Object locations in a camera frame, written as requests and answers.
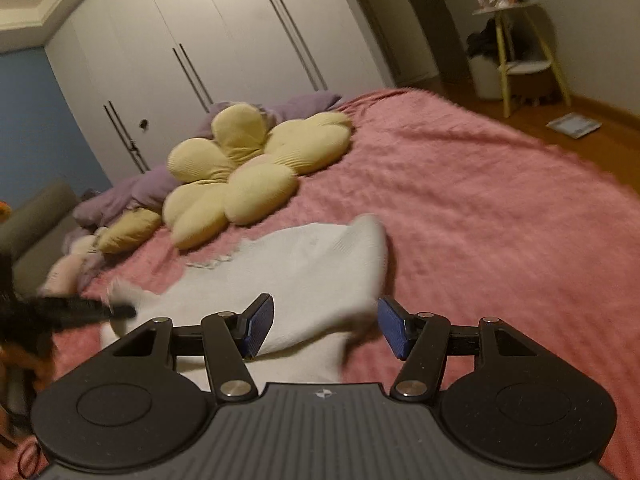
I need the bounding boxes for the yellow-legged side table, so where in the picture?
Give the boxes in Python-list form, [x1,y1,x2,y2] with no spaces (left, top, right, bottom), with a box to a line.
[472,1,573,120]

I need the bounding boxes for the pink plush toy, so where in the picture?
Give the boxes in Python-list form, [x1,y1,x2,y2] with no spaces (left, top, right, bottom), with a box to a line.
[39,234,105,297]

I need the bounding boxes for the white wardrobe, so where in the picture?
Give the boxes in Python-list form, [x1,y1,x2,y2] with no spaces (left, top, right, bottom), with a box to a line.
[46,0,392,182]

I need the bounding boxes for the pink ribbed bedspread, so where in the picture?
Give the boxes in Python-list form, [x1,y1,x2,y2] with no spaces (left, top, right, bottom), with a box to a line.
[52,88,640,480]

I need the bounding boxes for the small yellow pillow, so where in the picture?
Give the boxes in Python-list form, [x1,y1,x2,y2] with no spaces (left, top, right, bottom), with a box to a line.
[96,208,162,255]

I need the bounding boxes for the dark wooden door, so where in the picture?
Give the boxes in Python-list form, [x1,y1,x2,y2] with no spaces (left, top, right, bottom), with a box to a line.
[409,0,471,84]

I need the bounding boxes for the white knitted garment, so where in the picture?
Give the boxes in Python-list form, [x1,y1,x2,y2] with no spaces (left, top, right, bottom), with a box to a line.
[101,214,387,388]

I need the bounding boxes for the yellow flower-shaped cushion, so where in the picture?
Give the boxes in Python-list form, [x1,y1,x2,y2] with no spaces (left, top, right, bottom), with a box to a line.
[163,103,352,250]

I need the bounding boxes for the grey-green headboard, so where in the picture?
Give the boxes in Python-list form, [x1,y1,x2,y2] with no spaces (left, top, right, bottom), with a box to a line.
[1,180,79,296]

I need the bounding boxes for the white bin with dark clothes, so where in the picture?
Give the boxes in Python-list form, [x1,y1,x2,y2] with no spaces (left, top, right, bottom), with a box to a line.
[465,18,502,101]

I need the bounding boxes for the purple blanket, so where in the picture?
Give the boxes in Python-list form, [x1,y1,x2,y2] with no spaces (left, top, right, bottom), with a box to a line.
[73,91,342,230]

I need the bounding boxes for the book on floor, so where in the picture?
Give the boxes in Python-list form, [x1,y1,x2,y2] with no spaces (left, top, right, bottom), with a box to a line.
[547,113,602,140]

